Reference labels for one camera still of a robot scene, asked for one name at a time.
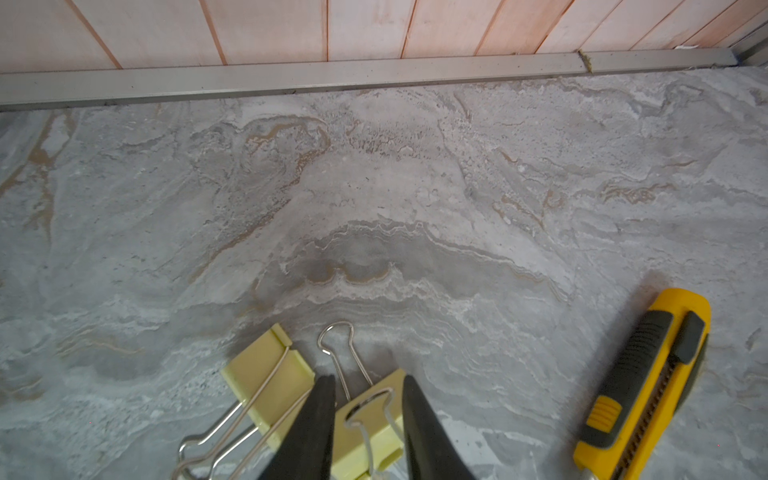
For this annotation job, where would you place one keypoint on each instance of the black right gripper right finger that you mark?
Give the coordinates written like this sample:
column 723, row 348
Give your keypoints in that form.
column 429, row 451

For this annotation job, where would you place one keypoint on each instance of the yellow black utility knife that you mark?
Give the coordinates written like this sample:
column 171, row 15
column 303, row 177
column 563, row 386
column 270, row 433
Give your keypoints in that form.
column 648, row 382

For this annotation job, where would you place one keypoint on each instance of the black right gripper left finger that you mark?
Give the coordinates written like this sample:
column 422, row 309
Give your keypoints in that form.
column 306, row 452

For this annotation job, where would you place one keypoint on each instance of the yellow binder clip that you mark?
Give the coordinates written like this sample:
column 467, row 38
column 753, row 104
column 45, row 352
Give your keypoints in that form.
column 270, row 380
column 368, row 429

